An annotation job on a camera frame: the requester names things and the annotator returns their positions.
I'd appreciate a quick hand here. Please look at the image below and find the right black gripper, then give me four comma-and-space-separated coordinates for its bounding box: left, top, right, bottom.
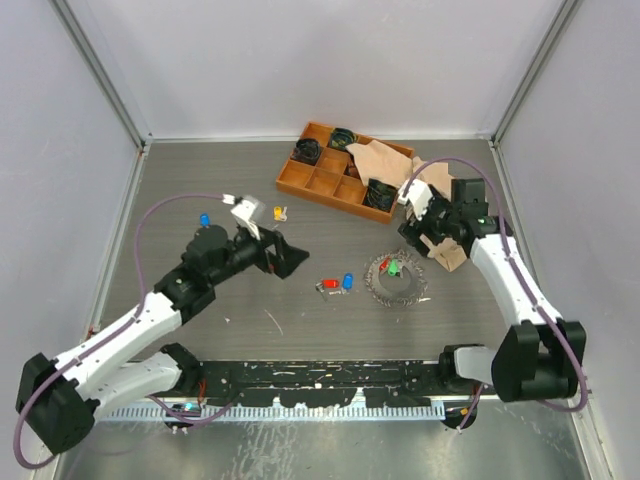
398, 187, 461, 257

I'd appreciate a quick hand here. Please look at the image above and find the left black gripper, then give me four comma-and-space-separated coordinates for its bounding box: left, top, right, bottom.
208, 218, 307, 286

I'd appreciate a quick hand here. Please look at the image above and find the green tagged key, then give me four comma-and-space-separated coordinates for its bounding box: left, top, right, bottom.
387, 259, 403, 278

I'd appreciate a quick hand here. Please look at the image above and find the metal disc keyring holder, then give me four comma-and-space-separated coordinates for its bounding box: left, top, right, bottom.
363, 249, 428, 309

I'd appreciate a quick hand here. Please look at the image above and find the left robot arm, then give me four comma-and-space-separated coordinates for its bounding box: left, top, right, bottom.
14, 225, 309, 456

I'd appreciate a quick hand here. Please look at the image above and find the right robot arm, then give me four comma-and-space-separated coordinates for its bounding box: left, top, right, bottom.
398, 179, 586, 402

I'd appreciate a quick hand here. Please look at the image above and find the red tagged key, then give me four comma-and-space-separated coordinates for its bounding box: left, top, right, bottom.
315, 278, 341, 300

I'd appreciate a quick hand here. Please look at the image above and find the yellow tagged key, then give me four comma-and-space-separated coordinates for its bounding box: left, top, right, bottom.
273, 206, 288, 222

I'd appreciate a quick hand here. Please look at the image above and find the blue tagged key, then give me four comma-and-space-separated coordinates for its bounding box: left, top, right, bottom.
338, 273, 354, 295

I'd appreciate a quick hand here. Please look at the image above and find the dark band coil right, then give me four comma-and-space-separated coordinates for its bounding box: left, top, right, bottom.
363, 178, 397, 212

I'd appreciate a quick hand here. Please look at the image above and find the dark band coil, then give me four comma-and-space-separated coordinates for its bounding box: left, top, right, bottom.
291, 138, 323, 166
363, 178, 397, 212
328, 127, 358, 151

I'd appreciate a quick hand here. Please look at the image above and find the beige cloth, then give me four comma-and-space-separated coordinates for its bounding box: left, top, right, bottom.
346, 140, 467, 272

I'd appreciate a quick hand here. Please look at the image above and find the wooden compartment tray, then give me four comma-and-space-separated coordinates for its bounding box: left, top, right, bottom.
276, 121, 396, 224

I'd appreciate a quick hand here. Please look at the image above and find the dark band coil left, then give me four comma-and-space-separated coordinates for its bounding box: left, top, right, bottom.
291, 138, 323, 166

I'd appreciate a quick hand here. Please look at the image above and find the dark band coil top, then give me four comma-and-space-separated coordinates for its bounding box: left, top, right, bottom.
328, 127, 358, 151

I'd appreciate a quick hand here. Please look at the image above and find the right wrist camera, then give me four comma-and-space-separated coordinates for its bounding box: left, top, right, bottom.
398, 180, 433, 220

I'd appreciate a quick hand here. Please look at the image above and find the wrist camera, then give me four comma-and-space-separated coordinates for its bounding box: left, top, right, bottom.
231, 196, 265, 240
398, 180, 433, 220

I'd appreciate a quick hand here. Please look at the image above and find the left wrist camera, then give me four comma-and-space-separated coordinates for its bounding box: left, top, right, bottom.
231, 196, 265, 240

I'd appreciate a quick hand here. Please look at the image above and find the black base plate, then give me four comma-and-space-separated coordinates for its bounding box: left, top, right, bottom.
142, 358, 499, 409

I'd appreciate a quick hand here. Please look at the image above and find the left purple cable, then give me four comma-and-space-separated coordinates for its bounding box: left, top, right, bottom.
13, 193, 239, 470

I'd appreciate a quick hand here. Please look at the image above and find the grey cable duct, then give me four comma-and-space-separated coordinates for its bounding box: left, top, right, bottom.
104, 399, 446, 422

